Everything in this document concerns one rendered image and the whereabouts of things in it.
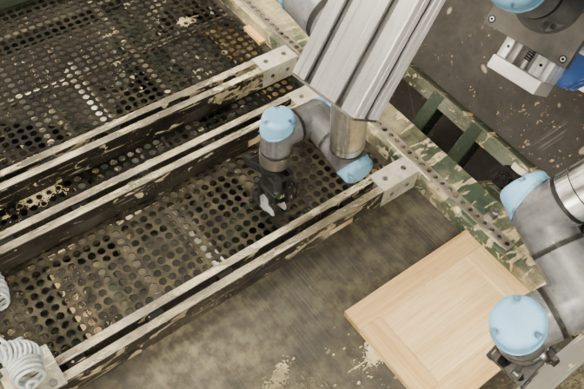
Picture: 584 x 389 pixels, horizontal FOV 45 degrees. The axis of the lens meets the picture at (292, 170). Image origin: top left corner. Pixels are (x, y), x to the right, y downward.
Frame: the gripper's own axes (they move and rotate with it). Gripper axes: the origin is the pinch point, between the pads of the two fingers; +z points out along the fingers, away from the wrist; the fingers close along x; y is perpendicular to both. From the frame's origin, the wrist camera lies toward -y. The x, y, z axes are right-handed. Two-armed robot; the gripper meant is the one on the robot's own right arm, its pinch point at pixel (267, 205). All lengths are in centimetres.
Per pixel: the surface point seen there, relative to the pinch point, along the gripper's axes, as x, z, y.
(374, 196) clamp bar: 22.2, -4.4, 15.4
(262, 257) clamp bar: -11.8, -5.0, 14.5
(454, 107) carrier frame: 100, 37, -20
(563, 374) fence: 28, -1, 75
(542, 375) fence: 24, -1, 72
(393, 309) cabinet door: 7.8, 0.9, 40.5
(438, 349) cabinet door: 10, 1, 54
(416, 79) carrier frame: 98, 38, -39
